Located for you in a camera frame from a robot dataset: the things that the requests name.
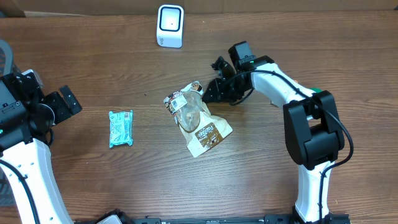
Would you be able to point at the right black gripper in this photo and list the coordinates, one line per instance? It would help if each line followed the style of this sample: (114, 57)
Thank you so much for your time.
(219, 86)

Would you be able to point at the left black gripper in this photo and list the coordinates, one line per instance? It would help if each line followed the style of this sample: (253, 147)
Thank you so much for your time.
(57, 106)

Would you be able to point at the beige snack bag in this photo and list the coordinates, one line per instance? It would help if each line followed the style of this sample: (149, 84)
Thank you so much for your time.
(201, 130)

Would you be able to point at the teal wipes packet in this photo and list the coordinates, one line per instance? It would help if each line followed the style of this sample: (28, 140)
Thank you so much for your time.
(120, 128)

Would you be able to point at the green lid jar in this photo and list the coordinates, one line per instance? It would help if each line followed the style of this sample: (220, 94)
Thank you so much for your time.
(316, 90)

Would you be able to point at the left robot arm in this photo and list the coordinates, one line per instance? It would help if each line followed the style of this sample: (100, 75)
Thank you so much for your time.
(27, 119)

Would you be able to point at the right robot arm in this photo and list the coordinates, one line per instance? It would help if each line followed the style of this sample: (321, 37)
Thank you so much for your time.
(312, 129)

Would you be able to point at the white barcode scanner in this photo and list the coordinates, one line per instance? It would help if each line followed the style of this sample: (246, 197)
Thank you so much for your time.
(169, 31)

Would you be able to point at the grey plastic mesh basket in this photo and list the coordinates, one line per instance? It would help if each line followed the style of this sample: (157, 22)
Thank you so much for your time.
(7, 58)

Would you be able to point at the cardboard backboard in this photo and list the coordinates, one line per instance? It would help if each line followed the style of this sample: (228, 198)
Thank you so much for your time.
(21, 8)

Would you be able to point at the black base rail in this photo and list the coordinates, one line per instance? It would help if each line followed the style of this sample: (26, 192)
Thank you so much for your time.
(217, 220)

